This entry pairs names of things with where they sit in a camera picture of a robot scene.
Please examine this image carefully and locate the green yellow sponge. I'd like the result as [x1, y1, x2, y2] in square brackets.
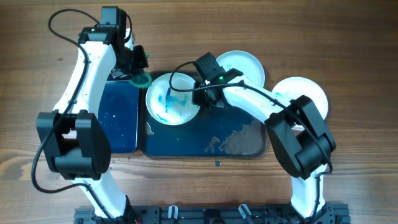
[129, 71, 152, 89]

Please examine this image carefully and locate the white plate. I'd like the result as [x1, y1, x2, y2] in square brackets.
[272, 77, 329, 119]
[146, 73, 200, 126]
[216, 50, 266, 87]

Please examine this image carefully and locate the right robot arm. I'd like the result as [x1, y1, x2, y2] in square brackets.
[193, 68, 336, 221]

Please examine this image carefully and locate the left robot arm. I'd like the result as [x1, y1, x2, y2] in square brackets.
[31, 25, 147, 223]

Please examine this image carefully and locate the large dark serving tray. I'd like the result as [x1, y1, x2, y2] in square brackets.
[137, 90, 267, 159]

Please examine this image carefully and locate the small blue water tray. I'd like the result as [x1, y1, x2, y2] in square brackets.
[98, 80, 139, 154]

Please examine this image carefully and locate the white plate top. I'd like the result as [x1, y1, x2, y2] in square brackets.
[216, 50, 266, 87]

